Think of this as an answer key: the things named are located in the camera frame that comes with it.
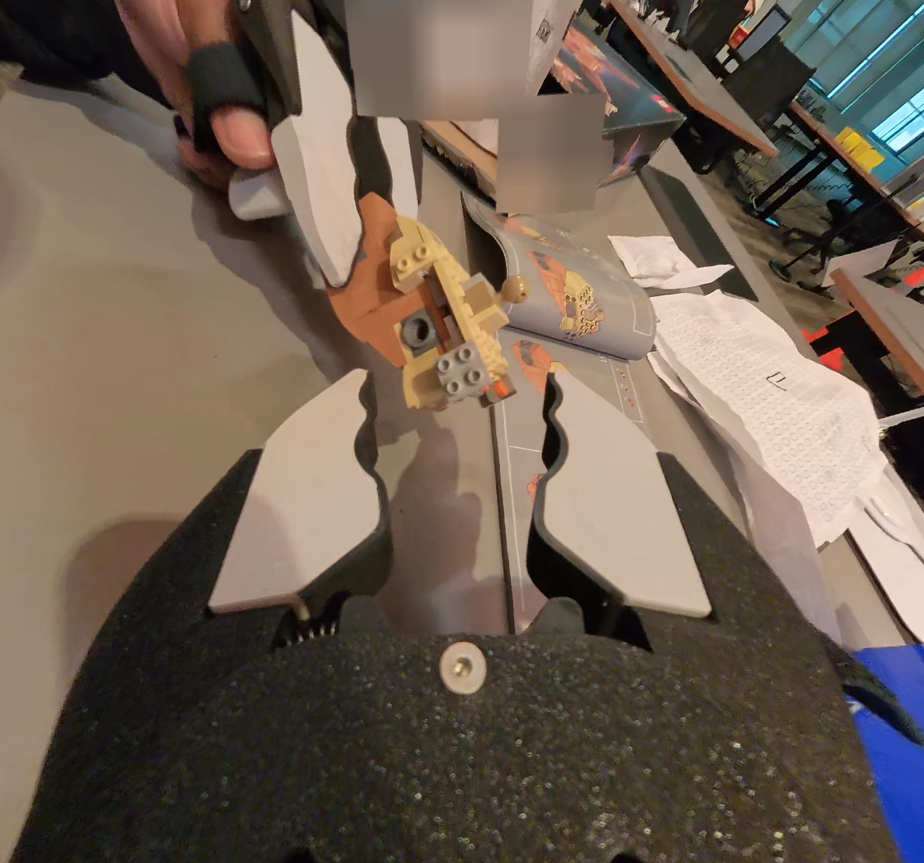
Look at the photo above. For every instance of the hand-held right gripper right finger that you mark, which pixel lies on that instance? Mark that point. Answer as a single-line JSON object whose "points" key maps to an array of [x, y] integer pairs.
{"points": [[621, 524]]}

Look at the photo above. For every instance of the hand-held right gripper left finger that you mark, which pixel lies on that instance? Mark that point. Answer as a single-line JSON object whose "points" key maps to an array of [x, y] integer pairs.
{"points": [[303, 516]]}

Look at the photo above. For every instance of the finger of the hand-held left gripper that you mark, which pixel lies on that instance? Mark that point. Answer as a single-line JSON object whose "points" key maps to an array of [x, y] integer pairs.
{"points": [[401, 163], [325, 170]]}

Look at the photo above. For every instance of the tan and brown brick model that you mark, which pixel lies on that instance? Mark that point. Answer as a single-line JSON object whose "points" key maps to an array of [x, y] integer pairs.
{"points": [[382, 285]]}

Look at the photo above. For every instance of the grey instruction booklet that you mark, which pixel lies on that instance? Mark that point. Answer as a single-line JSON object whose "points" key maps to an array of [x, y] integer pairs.
{"points": [[599, 307]]}

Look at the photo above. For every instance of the blue storage bin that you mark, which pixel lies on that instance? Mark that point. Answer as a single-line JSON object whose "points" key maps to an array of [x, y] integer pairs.
{"points": [[895, 755]]}

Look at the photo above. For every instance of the person's left forearm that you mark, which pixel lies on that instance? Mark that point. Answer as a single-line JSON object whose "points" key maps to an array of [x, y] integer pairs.
{"points": [[50, 4]]}

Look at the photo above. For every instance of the grey desk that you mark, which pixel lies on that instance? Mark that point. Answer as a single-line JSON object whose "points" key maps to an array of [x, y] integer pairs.
{"points": [[144, 300]]}

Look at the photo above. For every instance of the person's left hand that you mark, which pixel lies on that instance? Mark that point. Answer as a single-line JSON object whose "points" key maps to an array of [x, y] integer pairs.
{"points": [[166, 4]]}

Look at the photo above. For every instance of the brown cardboard piece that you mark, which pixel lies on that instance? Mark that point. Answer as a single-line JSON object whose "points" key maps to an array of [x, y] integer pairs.
{"points": [[462, 148]]}

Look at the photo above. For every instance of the white circle-print paper bag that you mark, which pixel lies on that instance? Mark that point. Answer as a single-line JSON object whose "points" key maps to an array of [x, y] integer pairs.
{"points": [[779, 401]]}

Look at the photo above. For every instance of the dark toy set box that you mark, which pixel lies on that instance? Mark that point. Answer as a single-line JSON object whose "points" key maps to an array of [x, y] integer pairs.
{"points": [[635, 105]]}

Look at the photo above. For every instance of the torn white paper bag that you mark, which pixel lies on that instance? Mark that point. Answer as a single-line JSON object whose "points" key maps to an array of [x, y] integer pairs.
{"points": [[657, 260]]}

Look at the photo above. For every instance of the grey wood-edged table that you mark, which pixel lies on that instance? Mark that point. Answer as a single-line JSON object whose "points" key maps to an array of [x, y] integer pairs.
{"points": [[852, 155], [693, 76], [888, 307]]}

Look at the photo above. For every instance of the black computer monitor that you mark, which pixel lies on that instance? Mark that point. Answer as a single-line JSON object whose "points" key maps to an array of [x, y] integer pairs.
{"points": [[772, 76]]}

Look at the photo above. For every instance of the yellow container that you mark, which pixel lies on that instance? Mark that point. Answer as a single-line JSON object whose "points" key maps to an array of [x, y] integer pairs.
{"points": [[859, 148]]}

